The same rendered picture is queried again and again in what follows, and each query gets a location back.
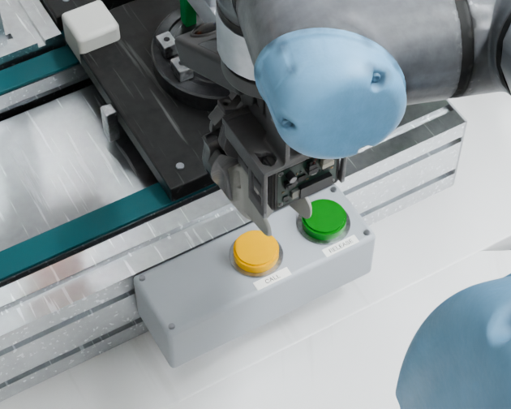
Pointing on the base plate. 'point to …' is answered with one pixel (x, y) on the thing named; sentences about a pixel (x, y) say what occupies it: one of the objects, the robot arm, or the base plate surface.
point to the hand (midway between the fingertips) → (256, 203)
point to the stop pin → (109, 114)
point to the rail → (395, 141)
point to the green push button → (325, 220)
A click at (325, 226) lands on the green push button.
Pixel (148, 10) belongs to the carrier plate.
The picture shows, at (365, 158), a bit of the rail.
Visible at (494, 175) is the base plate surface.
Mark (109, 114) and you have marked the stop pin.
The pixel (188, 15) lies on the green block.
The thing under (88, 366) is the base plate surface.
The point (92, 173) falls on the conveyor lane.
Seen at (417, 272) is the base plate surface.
